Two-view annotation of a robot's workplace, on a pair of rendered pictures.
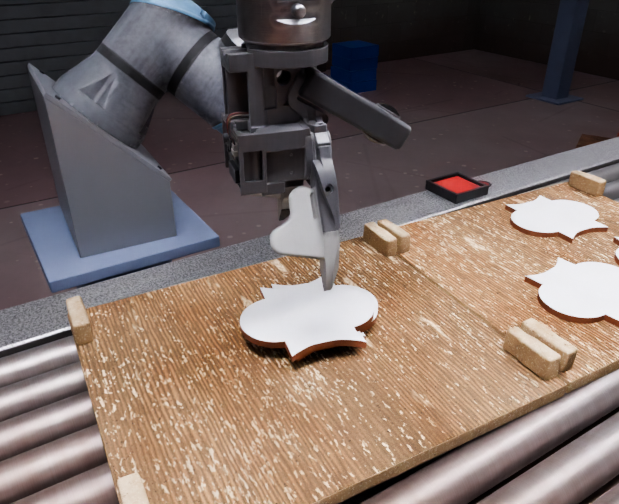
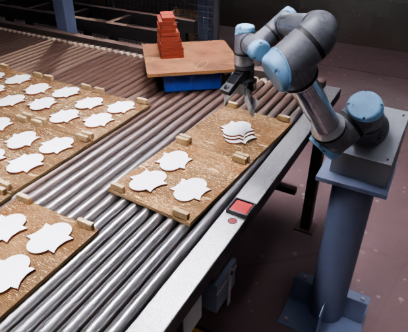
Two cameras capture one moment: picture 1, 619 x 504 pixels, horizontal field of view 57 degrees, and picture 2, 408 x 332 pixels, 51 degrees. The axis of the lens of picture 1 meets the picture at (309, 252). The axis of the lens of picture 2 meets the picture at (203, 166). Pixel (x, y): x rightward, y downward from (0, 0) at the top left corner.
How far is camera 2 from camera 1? 212 cm
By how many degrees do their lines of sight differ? 111
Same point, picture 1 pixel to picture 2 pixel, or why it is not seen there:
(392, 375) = (211, 131)
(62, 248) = not seen: hidden behind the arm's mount
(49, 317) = (300, 126)
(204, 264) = (289, 147)
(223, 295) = (265, 134)
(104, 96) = not seen: hidden behind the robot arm
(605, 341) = (168, 149)
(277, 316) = (242, 125)
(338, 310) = (231, 130)
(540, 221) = (194, 183)
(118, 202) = not seen: hidden behind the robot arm
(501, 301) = (196, 153)
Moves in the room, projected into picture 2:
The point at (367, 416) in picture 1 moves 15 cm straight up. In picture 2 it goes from (211, 124) to (211, 93)
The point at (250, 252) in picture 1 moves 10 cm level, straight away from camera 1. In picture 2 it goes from (282, 155) to (300, 165)
